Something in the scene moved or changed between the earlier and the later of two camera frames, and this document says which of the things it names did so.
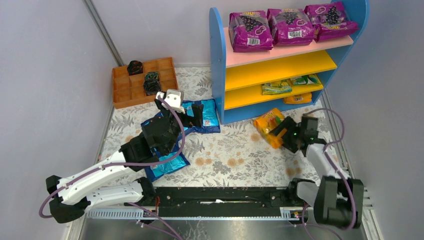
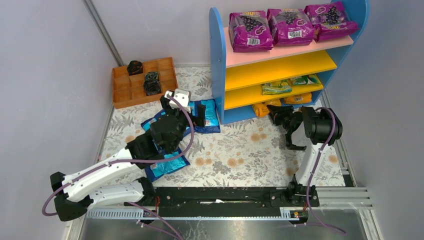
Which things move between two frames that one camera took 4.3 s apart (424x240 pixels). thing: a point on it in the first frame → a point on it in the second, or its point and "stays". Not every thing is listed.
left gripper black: [185, 117] stays
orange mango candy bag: [264, 124] → [261, 109]
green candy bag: [311, 79] stays
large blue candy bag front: [154, 172] stays
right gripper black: [285, 133] → [288, 120]
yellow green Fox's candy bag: [280, 86] stays
